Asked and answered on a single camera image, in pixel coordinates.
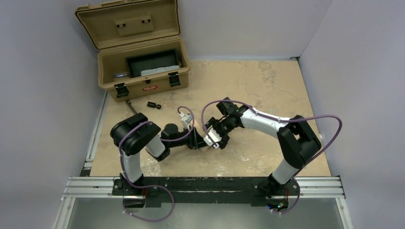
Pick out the beige folding umbrella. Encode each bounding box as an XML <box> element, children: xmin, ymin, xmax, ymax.
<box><xmin>194</xmin><ymin>120</ymin><xmax>211</xmax><ymax>152</ymax></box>

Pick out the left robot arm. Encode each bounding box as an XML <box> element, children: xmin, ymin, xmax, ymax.
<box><xmin>110</xmin><ymin>112</ymin><xmax>207</xmax><ymax>187</ymax></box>

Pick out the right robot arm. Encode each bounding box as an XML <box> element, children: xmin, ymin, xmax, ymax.
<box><xmin>203</xmin><ymin>97</ymin><xmax>321</xmax><ymax>191</ymax></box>

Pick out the small black cylinder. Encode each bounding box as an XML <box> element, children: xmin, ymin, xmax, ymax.
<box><xmin>147</xmin><ymin>101</ymin><xmax>161</xmax><ymax>110</ymax></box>

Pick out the black hex key tool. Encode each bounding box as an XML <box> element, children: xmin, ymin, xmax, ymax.
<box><xmin>125</xmin><ymin>100</ymin><xmax>137</xmax><ymax>115</ymax></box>

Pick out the grey box in case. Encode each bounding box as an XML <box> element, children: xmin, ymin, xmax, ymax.
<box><xmin>140</xmin><ymin>65</ymin><xmax>180</xmax><ymax>76</ymax></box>

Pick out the black tray in case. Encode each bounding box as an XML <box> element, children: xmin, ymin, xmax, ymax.
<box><xmin>125</xmin><ymin>49</ymin><xmax>179</xmax><ymax>78</ymax></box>

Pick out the metal can in case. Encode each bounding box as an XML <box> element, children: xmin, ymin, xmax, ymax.
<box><xmin>114</xmin><ymin>72</ymin><xmax>130</xmax><ymax>78</ymax></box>

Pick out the tan hard case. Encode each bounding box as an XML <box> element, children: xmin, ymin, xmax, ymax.
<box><xmin>75</xmin><ymin>0</ymin><xmax>191</xmax><ymax>102</ymax></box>

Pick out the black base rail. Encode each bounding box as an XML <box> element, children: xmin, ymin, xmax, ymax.
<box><xmin>112</xmin><ymin>177</ymin><xmax>300</xmax><ymax>210</ymax></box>

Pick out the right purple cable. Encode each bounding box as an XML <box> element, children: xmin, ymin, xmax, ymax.
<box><xmin>200</xmin><ymin>100</ymin><xmax>343</xmax><ymax>216</ymax></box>

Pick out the aluminium frame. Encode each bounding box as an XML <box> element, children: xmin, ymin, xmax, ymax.
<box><xmin>52</xmin><ymin>93</ymin><xmax>347</xmax><ymax>229</ymax></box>

